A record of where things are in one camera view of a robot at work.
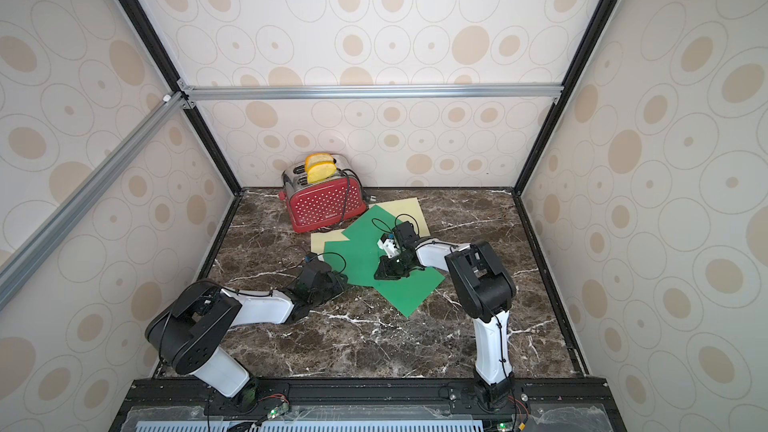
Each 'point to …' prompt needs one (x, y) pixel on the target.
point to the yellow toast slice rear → (317, 158)
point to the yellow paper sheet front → (318, 240)
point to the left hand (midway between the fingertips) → (353, 277)
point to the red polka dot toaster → (320, 204)
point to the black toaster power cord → (369, 198)
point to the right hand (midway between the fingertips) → (375, 282)
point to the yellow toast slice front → (320, 171)
